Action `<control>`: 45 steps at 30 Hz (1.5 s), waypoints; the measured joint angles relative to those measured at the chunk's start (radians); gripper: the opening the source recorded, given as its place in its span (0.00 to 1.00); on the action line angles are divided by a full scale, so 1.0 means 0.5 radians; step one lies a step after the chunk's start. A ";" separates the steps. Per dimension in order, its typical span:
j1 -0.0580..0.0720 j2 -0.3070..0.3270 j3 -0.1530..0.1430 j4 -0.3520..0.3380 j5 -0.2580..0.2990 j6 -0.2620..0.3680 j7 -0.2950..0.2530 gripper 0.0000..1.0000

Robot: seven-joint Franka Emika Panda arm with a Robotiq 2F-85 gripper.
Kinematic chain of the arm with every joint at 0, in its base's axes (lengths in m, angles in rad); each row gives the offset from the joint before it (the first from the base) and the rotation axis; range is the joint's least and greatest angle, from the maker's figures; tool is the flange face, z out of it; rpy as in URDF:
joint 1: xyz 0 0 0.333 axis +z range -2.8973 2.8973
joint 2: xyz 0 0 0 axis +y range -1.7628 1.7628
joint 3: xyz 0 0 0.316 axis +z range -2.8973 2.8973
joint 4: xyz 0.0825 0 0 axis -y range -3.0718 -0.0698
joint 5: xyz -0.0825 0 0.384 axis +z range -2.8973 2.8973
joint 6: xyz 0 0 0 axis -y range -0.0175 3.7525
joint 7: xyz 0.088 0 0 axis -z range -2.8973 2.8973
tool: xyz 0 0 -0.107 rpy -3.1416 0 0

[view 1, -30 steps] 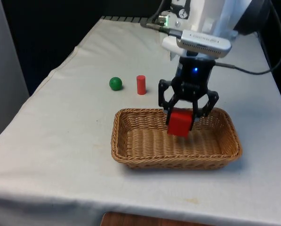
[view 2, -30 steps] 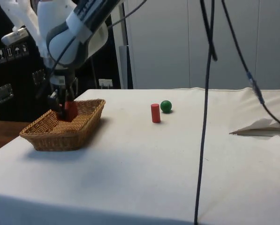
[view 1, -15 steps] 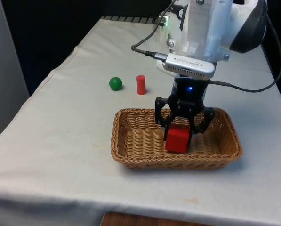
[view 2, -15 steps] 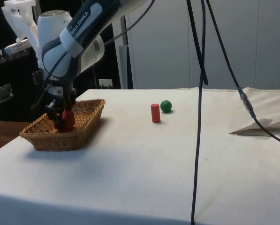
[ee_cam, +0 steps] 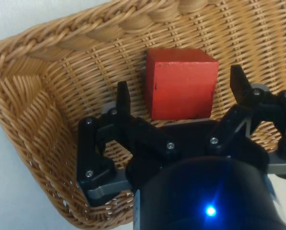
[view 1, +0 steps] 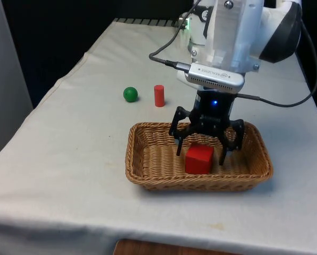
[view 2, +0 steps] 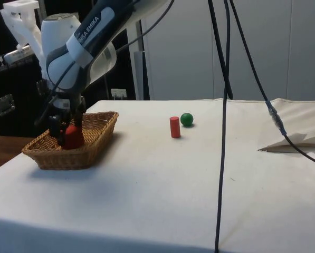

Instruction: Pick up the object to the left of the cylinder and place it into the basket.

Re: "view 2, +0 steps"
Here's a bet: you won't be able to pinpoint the black cabinet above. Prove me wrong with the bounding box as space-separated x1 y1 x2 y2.
0 0 137 138

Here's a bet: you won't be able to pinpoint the green ball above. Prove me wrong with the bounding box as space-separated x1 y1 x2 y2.
179 112 194 128

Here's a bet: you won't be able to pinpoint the red cube block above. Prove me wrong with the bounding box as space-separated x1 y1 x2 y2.
62 124 85 151

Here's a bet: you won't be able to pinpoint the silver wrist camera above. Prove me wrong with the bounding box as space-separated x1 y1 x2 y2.
3 44 34 66

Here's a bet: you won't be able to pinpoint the pale lockers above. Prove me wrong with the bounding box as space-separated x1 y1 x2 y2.
141 0 315 101

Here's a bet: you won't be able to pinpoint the brown wicker basket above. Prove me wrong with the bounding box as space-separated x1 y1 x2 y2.
22 111 120 171

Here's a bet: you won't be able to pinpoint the white wall socket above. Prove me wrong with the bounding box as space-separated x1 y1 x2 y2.
110 89 128 99

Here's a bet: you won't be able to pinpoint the black cable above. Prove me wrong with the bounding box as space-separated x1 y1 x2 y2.
214 0 232 252
207 0 234 100
230 0 315 168

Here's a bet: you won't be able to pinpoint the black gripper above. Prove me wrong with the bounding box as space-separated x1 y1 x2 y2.
47 91 86 148

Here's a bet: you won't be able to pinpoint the red cylinder block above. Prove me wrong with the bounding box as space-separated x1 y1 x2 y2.
169 116 181 139

